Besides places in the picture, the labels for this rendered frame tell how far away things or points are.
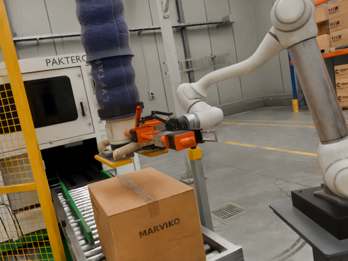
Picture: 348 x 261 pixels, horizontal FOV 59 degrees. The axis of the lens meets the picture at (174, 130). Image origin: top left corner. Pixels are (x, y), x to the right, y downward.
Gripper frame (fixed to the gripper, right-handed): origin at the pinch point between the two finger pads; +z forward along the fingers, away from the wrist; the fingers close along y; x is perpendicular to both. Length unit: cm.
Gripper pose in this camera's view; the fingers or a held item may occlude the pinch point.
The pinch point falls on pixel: (144, 134)
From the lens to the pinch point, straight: 133.8
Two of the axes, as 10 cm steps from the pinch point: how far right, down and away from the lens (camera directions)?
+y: 1.8, 9.8, 1.4
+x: -4.6, -0.4, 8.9
